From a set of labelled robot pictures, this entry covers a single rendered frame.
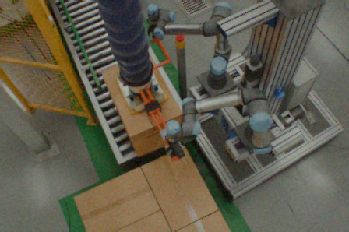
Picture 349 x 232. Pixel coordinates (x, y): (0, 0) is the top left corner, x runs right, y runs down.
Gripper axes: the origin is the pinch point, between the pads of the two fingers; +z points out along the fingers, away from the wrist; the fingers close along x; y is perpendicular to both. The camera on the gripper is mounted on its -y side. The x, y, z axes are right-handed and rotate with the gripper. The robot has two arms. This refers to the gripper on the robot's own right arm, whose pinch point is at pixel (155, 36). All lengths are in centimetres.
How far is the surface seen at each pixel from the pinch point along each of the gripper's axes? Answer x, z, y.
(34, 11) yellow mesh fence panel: -72, -52, -18
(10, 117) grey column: -132, 38, -11
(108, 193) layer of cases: -81, 64, 76
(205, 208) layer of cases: -17, 64, 119
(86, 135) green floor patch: -86, 119, -7
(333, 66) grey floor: 185, 122, 35
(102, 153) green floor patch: -78, 119, 19
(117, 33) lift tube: -32, -67, 37
